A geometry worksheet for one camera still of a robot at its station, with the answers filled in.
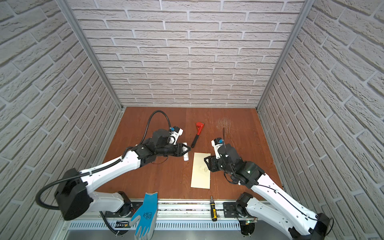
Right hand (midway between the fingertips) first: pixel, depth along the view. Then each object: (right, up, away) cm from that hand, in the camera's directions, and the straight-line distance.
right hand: (208, 158), depth 72 cm
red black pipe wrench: (-4, +15, +34) cm, 37 cm away
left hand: (-9, +5, +3) cm, 10 cm away
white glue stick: (-11, +1, +2) cm, 11 cm away
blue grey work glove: (-31, -29, -2) cm, 42 cm away
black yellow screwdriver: (+3, -26, -1) cm, 26 cm away
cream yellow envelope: (-3, -13, +15) cm, 20 cm away
